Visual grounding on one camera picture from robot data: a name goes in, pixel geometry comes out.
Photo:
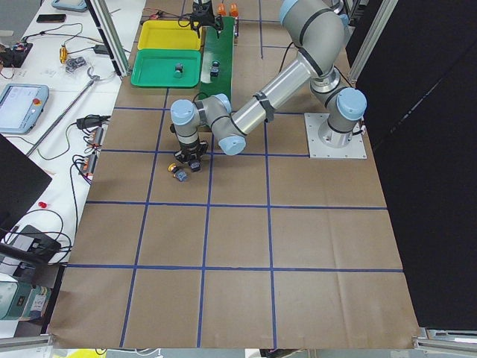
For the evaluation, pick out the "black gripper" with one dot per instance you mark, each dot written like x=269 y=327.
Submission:
x=190 y=152
x=201 y=8

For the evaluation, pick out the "yellow push button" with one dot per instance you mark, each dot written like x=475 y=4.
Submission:
x=178 y=172
x=194 y=165

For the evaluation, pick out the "orange cylinder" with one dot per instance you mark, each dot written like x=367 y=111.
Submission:
x=234 y=11
x=221 y=10

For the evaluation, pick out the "green push button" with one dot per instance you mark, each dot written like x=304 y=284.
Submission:
x=214 y=69
x=178 y=70

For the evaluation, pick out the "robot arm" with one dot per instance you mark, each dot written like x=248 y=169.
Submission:
x=202 y=6
x=318 y=33

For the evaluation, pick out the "green conveyor belt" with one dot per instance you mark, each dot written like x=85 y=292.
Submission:
x=220 y=49

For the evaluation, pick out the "yellow plastic tray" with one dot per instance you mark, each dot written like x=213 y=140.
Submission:
x=168 y=34

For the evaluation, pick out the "green plastic tray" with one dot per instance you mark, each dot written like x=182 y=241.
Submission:
x=155 y=68

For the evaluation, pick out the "black power adapter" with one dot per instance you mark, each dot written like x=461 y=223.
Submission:
x=100 y=49

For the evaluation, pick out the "metal claw rod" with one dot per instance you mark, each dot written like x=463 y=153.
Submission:
x=92 y=80

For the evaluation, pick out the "black smartphone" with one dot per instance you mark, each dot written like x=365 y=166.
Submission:
x=51 y=18

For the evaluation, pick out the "black monitor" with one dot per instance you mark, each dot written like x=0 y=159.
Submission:
x=22 y=183

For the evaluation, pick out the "blue teach pendant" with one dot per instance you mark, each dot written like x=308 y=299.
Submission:
x=21 y=106

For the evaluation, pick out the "aluminium frame post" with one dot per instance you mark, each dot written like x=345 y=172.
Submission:
x=104 y=23

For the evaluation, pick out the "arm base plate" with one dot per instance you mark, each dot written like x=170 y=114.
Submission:
x=325 y=143

